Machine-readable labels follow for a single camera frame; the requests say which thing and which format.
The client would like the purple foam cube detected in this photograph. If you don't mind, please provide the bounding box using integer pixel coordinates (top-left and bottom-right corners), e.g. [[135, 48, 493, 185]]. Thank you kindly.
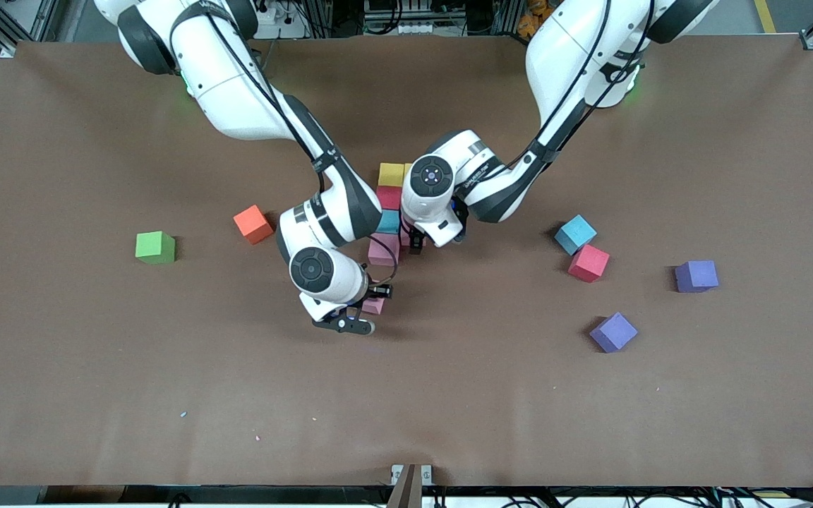
[[675, 260, 720, 294], [588, 312, 639, 353]]

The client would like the brown table cover sheet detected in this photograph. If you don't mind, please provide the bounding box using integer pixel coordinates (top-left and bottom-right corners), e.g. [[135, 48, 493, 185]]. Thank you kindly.
[[0, 34, 813, 488]]

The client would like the orange foam cube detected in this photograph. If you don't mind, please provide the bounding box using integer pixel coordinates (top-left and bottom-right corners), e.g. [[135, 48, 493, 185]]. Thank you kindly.
[[233, 205, 275, 246]]

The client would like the green foam cube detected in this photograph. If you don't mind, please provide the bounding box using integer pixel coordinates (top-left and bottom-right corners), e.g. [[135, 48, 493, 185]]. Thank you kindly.
[[135, 231, 176, 265]]

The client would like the brown wooden beam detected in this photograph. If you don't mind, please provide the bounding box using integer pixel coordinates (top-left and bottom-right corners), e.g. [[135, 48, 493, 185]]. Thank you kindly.
[[387, 464, 423, 508]]

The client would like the pile of orange fruit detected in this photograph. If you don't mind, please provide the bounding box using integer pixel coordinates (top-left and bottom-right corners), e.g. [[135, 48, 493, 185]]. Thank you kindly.
[[518, 0, 555, 40]]

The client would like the white power strip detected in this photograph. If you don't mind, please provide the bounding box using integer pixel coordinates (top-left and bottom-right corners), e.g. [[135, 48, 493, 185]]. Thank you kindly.
[[255, 0, 308, 30]]

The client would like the small metal bracket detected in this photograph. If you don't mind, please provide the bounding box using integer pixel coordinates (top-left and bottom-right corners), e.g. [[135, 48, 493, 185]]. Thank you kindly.
[[390, 464, 434, 488]]

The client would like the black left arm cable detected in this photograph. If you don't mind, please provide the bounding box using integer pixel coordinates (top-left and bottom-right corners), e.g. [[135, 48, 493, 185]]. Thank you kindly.
[[399, 0, 654, 241]]

